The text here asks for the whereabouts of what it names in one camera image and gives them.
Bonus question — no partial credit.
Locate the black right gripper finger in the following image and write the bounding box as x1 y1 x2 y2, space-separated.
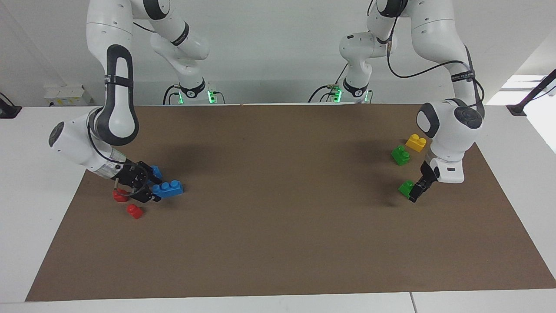
139 164 163 185
130 190 162 204

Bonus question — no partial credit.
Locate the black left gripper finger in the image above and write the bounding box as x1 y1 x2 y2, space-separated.
409 162 429 203
415 162 437 203

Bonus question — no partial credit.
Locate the yellow two-stud block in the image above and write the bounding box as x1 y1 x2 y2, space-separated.
405 134 427 153

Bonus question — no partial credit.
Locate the white box with label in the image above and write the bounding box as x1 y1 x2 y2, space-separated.
43 85 94 107

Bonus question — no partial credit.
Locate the black table clamp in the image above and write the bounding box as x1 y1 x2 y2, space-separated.
0 92 23 119

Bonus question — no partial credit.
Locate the brown table mat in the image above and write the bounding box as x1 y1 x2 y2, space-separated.
25 103 556 302

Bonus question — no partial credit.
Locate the black base cable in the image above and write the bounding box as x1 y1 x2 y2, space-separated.
308 63 350 104
162 83 181 106

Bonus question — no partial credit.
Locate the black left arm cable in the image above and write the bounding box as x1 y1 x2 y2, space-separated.
386 26 486 114

